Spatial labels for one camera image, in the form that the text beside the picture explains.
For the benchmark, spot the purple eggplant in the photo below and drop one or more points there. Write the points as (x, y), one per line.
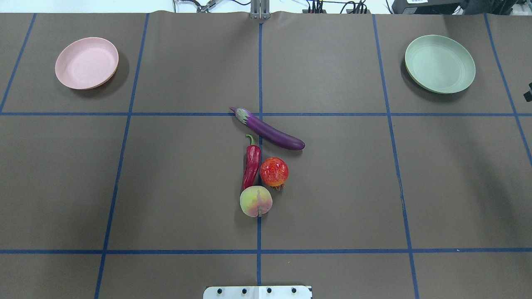
(268, 132)

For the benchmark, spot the red chili pepper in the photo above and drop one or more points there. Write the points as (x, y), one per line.
(252, 163)

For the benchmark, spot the red pomegranate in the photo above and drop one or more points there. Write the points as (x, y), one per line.
(274, 172)

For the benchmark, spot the yellow pink peach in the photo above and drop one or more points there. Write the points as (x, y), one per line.
(255, 201)

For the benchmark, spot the green plate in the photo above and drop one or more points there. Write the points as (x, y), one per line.
(439, 64)

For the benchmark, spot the pink plate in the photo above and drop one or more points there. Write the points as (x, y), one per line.
(87, 63)

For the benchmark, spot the aluminium frame post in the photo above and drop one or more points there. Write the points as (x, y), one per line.
(260, 9)

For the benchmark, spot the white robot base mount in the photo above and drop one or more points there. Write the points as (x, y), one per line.
(259, 292)

